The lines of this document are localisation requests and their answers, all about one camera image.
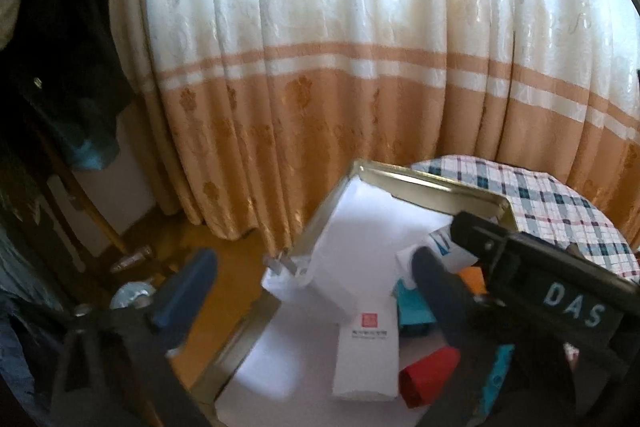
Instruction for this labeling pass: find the teal studded building brick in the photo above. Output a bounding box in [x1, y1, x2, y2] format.
[476, 345, 514, 421]

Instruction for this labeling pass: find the teal cloth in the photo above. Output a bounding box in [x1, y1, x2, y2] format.
[70, 127, 120, 171]

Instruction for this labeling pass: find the wooden chair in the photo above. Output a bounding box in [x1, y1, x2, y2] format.
[47, 158, 155, 265]

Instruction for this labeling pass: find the plaid tablecloth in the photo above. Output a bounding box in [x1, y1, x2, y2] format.
[411, 155, 639, 283]

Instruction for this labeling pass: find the red toy block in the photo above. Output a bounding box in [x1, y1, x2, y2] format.
[398, 347, 460, 409]

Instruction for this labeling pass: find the cream and orange curtain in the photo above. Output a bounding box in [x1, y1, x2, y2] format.
[110, 0, 639, 251]

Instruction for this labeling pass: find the gold metal tin tray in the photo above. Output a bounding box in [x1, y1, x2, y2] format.
[191, 160, 516, 426]

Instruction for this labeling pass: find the orange toy block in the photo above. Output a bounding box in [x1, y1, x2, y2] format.
[458, 267, 487, 295]

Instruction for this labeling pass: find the dark hanging coat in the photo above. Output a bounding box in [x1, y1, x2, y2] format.
[1, 0, 134, 183]

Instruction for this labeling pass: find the white usb charger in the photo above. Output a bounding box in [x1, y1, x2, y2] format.
[262, 219, 398, 323]

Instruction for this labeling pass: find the teal bear toy block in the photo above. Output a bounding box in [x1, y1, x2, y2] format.
[394, 280, 437, 338]

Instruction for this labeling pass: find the white paper liner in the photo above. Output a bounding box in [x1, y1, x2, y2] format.
[215, 179, 452, 426]

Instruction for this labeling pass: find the white pill bottle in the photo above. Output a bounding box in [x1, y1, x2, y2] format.
[396, 225, 477, 289]

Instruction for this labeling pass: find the pink patterned long box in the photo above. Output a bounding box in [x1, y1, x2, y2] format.
[332, 295, 399, 401]

